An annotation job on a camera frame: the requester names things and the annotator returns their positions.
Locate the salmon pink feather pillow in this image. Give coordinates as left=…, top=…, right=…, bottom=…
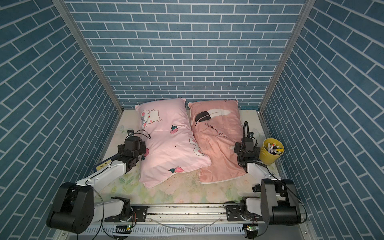
left=188, top=100, right=246, bottom=184

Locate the light pink cartoon pillow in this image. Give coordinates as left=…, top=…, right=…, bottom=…
left=135, top=98, right=212, bottom=189

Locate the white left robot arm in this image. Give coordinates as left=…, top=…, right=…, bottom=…
left=47, top=135, right=147, bottom=234

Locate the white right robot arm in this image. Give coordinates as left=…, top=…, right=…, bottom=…
left=234, top=137, right=302, bottom=225

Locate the yellow pen cup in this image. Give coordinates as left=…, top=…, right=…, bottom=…
left=259, top=138, right=285, bottom=165

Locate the blue notebook yellow label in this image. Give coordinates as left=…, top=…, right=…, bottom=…
left=93, top=154, right=119, bottom=172

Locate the black small remote device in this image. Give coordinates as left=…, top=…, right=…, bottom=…
left=252, top=184, right=262, bottom=193

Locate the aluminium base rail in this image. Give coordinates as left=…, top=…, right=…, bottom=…
left=54, top=203, right=317, bottom=240

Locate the silver corner frame post right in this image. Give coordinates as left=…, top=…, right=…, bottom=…
left=259, top=0, right=316, bottom=113

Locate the silver corner frame post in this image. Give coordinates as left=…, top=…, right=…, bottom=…
left=259, top=0, right=316, bottom=113
left=52, top=0, right=124, bottom=114

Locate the silver corner frame post left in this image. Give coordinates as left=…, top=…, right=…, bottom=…
left=52, top=0, right=124, bottom=114

